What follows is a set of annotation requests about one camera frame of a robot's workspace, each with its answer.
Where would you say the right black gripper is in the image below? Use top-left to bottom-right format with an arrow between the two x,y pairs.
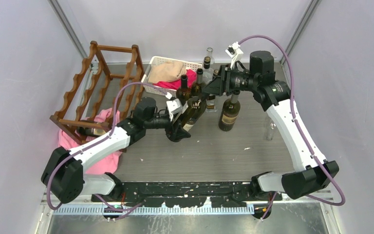
202,63 -> 258,97

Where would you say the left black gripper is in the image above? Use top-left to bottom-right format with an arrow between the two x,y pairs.
144,112 -> 190,140

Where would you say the black-neck green wine bottle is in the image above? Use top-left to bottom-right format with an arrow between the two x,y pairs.
181,94 -> 206,132

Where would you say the silver-neck dark wine bottle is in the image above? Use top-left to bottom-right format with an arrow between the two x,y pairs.
77,126 -> 109,137

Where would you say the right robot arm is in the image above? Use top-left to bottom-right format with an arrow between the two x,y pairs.
203,51 -> 339,200

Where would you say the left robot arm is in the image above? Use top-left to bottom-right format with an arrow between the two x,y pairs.
41,97 -> 191,204

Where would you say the rear clear bottle black cap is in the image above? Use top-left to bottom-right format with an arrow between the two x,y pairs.
203,56 -> 213,84

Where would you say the clear bottle black cap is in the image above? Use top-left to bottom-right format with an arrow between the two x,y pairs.
206,69 -> 219,112
203,56 -> 213,84

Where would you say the dark bottle gold label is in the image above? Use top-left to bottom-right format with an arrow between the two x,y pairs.
191,68 -> 205,101

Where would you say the dark bottle beige label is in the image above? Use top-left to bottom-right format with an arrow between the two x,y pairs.
218,90 -> 241,132

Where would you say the brown wine bottle white label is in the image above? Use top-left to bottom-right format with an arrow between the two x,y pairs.
176,75 -> 191,105

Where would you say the empty clear glass bottle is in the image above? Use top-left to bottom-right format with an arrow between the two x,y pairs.
206,47 -> 215,65

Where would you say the brown wooden wine rack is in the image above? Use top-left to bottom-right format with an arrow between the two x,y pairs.
50,41 -> 145,145

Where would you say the magenta cloth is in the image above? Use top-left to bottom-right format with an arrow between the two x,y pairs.
154,69 -> 197,90

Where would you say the beige cloth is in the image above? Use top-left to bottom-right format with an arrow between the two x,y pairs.
149,61 -> 186,83

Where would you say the clear drinking glass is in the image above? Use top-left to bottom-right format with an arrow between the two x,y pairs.
265,116 -> 276,140

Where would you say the white plastic basket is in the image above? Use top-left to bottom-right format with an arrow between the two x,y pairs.
142,56 -> 203,96

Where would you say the pink cloth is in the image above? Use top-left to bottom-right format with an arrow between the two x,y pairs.
58,108 -> 122,175

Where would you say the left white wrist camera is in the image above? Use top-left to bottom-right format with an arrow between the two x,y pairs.
165,92 -> 183,122

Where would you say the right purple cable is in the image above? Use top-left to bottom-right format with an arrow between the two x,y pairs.
238,35 -> 346,206

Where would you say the purple cable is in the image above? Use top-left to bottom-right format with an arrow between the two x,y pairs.
238,35 -> 346,206
45,81 -> 170,211

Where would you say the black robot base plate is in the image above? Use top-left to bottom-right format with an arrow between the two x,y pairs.
90,181 -> 282,208

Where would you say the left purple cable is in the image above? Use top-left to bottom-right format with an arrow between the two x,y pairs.
45,81 -> 170,211

